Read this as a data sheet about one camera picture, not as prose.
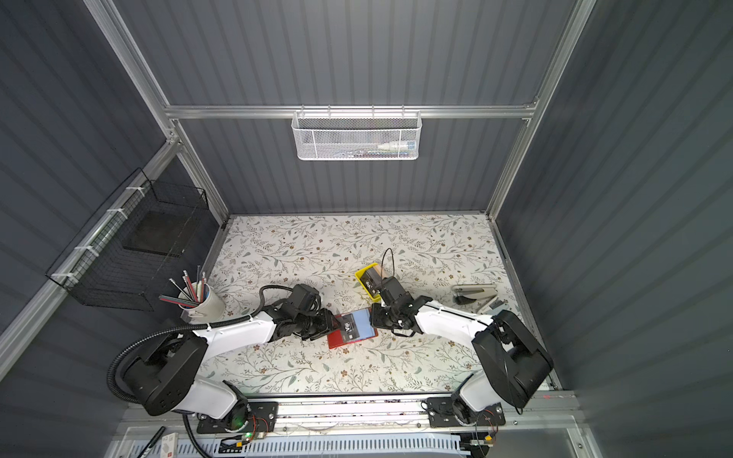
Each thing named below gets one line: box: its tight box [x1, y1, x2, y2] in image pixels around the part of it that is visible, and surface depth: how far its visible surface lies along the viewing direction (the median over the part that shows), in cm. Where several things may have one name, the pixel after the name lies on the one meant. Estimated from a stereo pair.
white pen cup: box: [177, 280, 227, 324], surface depth 88 cm
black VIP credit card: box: [335, 312, 360, 342], surface depth 90 cm
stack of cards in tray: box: [359, 267, 382, 297], surface depth 98 cm
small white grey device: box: [488, 295, 510, 314], surface depth 93 cm
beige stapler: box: [451, 283, 499, 306], surface depth 98 cm
